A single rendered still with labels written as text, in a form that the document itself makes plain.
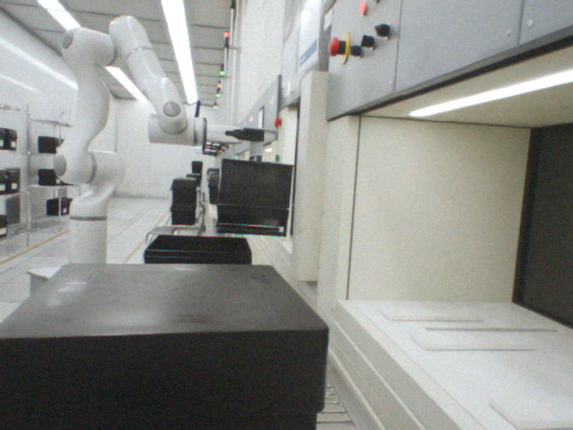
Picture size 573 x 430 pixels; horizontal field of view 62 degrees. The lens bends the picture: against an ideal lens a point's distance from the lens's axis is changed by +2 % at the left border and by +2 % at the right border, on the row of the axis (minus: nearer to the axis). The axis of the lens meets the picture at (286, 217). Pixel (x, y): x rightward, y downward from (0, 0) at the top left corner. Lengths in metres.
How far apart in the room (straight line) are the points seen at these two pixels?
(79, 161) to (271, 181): 0.65
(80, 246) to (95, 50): 0.63
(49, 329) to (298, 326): 0.21
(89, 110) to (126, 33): 0.29
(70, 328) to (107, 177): 1.33
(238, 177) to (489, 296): 0.72
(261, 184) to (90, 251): 0.68
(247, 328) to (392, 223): 0.71
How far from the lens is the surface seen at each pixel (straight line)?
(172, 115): 1.35
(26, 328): 0.45
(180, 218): 5.47
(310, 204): 1.21
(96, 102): 1.71
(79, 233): 1.73
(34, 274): 1.82
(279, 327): 0.44
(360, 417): 0.85
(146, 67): 1.52
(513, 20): 0.55
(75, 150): 1.69
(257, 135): 1.43
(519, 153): 1.24
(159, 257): 1.25
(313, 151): 1.21
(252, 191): 1.35
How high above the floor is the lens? 1.15
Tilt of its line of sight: 6 degrees down
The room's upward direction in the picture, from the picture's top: 3 degrees clockwise
